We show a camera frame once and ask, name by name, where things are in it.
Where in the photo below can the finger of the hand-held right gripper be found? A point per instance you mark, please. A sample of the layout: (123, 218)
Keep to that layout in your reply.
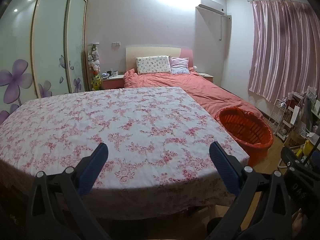
(288, 155)

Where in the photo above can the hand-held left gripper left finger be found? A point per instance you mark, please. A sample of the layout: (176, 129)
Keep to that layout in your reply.
(93, 166)

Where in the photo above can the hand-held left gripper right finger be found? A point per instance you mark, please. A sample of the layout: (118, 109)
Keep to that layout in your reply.
(225, 167)

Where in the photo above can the red plastic basket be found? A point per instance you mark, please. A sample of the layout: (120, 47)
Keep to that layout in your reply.
(240, 122)

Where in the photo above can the yellow bottle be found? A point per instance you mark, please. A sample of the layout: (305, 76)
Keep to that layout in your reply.
(307, 147)

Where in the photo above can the pink floral tablecloth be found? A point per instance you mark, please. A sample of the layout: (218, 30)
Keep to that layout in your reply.
(100, 120)

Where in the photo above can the white shelf unit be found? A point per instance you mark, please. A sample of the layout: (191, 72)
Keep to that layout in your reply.
(296, 95)

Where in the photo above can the bed with orange cover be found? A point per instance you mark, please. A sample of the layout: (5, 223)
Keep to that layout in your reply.
(200, 87)

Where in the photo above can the pink nightstand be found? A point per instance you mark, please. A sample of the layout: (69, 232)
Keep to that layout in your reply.
(112, 83)

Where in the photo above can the light wooden nightstand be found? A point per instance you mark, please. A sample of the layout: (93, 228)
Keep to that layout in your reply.
(207, 75)

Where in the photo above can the hanging column of plush toys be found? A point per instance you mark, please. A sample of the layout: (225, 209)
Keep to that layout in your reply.
(94, 62)

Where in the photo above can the pink striped curtain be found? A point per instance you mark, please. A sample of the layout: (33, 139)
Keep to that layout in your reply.
(275, 50)

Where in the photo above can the striped pink pillow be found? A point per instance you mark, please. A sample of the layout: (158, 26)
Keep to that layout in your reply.
(180, 63)

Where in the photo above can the floral white pillow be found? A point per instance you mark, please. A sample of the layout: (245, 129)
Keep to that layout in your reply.
(153, 65)

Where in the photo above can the cream and pink headboard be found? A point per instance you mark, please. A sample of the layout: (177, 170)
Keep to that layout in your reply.
(150, 51)

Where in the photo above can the flower print sliding wardrobe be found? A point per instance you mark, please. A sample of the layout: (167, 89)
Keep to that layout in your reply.
(50, 42)

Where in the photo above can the air conditioner pipe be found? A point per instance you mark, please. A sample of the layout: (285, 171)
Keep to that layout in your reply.
(221, 27)

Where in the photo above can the curtain rod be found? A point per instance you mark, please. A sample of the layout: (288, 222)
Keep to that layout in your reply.
(275, 0)

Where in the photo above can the white air conditioner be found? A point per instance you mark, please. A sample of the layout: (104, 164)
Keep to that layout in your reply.
(211, 9)

